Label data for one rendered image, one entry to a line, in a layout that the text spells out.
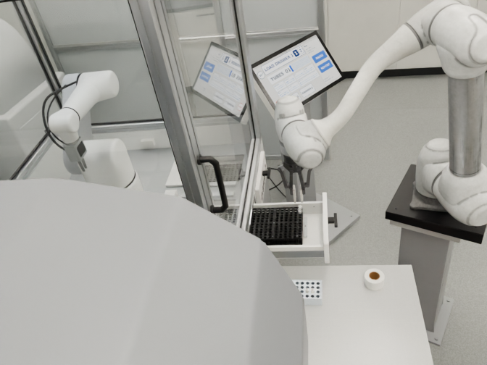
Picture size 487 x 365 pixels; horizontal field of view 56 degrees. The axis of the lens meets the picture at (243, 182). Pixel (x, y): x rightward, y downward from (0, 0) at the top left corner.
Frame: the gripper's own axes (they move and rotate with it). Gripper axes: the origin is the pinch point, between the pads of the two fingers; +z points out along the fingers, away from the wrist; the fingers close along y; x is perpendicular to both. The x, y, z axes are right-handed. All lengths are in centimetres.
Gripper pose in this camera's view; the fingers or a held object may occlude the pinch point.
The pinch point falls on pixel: (298, 193)
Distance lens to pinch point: 176.9
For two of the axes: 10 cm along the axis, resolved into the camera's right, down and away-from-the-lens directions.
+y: 9.8, -0.5, -1.9
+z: 1.5, 7.8, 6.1
